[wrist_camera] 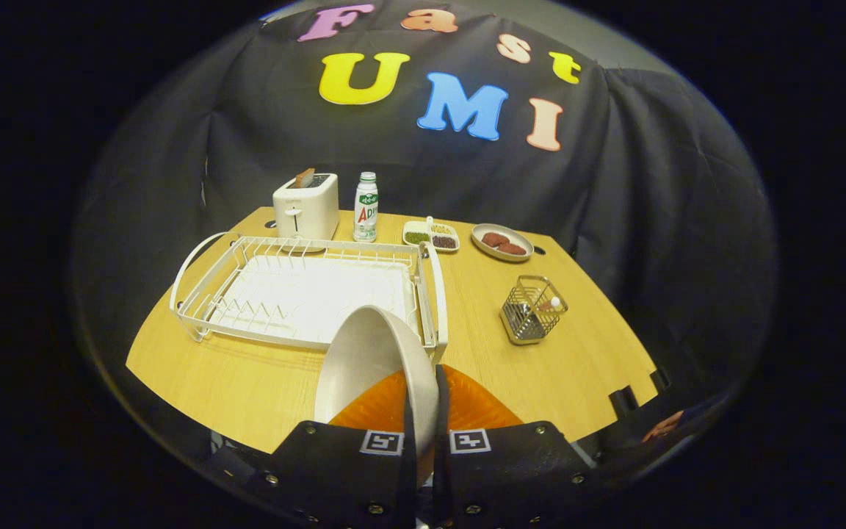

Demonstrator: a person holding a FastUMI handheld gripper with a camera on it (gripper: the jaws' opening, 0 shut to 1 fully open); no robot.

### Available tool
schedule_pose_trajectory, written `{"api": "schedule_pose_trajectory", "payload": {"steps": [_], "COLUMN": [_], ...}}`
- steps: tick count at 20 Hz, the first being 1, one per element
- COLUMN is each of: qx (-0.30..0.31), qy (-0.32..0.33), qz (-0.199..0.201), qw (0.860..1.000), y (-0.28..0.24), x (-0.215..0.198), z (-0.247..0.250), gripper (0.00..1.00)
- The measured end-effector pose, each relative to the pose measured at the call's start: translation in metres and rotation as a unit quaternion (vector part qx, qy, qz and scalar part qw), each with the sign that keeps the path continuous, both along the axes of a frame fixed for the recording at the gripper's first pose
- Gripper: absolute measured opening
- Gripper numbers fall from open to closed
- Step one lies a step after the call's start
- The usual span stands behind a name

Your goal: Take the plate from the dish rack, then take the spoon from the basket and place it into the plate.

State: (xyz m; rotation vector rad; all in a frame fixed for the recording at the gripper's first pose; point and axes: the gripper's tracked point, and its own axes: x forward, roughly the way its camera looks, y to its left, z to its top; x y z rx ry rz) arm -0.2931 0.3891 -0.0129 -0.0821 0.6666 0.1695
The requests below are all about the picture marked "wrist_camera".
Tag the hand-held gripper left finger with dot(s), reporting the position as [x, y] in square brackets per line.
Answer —
[335, 470]

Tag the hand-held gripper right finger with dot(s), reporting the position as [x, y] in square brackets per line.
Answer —
[441, 411]

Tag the white round plate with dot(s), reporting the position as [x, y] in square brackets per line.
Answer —
[371, 360]

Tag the grey plate with meat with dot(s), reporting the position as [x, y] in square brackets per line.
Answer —
[485, 251]

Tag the white divided bean dish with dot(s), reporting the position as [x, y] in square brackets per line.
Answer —
[430, 236]

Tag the red meat piece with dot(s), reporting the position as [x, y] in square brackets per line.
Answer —
[495, 239]
[512, 249]

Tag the black table clamp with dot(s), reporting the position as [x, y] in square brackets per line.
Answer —
[660, 379]
[623, 400]

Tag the white green label bottle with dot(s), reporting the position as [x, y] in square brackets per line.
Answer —
[366, 213]

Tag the white toaster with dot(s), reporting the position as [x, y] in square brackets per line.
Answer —
[309, 209]

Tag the brown bread slice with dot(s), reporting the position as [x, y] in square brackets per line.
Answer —
[305, 177]

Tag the black backdrop cloth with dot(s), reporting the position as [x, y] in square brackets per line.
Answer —
[247, 147]

